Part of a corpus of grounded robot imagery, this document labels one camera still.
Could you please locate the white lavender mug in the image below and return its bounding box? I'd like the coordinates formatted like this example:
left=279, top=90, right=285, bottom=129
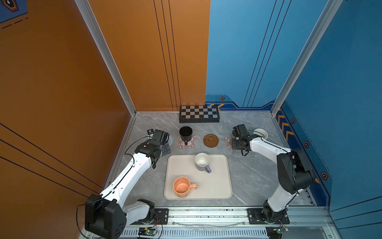
left=195, top=153, right=211, bottom=173

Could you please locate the orange pink mug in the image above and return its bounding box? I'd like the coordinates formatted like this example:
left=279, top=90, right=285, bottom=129
left=173, top=177, right=198, bottom=198

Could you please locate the beige serving tray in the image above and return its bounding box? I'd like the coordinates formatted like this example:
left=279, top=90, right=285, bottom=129
left=164, top=154, right=233, bottom=200

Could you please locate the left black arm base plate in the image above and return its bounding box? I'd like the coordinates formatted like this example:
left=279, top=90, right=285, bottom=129
left=132, top=208, right=169, bottom=226

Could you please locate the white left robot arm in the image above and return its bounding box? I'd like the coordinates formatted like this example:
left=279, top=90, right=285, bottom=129
left=83, top=139, right=168, bottom=239

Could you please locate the small right circuit board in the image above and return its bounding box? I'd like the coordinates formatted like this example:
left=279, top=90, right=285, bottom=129
left=266, top=227, right=289, bottom=239

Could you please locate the green circuit board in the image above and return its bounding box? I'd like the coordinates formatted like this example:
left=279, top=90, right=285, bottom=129
left=138, top=228, right=157, bottom=239

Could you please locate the aluminium left corner post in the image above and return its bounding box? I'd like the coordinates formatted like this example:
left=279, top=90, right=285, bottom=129
left=75, top=0, right=136, bottom=117

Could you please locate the aluminium right corner post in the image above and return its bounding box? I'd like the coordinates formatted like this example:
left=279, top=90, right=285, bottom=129
left=271, top=1, right=342, bottom=116

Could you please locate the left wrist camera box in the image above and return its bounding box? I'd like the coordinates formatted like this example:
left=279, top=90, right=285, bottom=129
left=147, top=129, right=170, bottom=147

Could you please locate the aluminium front rail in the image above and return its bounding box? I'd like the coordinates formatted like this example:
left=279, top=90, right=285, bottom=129
left=119, top=206, right=341, bottom=239

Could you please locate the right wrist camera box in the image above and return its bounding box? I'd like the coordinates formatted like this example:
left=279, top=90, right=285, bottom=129
left=232, top=124, right=250, bottom=140

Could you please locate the pink flower coaster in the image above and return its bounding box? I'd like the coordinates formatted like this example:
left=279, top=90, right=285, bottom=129
left=176, top=135, right=198, bottom=149
left=224, top=136, right=232, bottom=149

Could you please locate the brown wooden round coaster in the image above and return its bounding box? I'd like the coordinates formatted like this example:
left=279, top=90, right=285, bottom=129
left=203, top=134, right=219, bottom=148

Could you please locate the aluminium corner post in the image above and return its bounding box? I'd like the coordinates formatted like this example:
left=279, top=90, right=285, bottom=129
left=75, top=0, right=136, bottom=117
left=271, top=1, right=342, bottom=116

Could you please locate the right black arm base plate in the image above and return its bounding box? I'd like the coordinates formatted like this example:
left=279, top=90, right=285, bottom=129
left=247, top=208, right=290, bottom=225

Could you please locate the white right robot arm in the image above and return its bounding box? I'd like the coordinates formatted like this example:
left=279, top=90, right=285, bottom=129
left=231, top=135, right=315, bottom=224

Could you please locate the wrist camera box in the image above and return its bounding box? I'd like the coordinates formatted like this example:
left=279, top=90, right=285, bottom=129
left=147, top=129, right=170, bottom=147
left=232, top=124, right=250, bottom=140

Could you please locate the black mug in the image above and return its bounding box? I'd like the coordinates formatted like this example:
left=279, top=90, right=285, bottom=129
left=179, top=126, right=193, bottom=145

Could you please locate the black white chessboard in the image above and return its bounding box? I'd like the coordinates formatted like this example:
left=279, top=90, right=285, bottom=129
left=179, top=105, right=220, bottom=123

